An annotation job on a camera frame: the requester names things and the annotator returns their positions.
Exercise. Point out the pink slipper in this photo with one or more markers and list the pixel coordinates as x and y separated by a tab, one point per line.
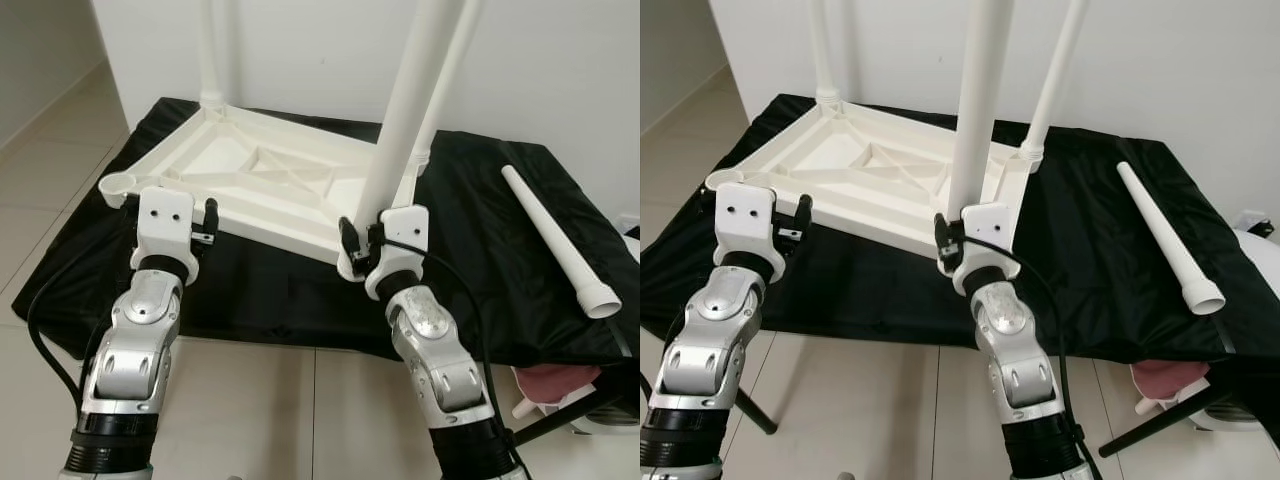
1170	378
555	382

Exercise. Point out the white plastic table top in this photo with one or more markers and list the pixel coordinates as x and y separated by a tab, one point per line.
250	180
860	175

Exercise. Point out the black metal table frame leg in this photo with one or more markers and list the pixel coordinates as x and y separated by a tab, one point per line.
760	410

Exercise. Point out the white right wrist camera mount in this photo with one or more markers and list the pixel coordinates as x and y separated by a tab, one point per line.
400	240
985	235

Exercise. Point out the black table cloth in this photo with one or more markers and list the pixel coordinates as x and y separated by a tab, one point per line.
1080	220
480	200

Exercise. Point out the white plastic table leg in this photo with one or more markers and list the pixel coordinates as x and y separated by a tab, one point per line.
1165	235
405	100
975	100
823	50
450	70
1055	70
210	50
555	235

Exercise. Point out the small white plastic piece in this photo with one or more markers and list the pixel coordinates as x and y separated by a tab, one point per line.
525	408
1150	405

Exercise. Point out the black metal table frame bar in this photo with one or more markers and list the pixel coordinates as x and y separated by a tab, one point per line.
575	412
1180	420

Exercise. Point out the white round object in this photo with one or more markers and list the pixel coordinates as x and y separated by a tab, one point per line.
1262	265

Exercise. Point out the white wall socket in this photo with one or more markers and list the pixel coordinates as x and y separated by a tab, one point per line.
630	223
1258	222

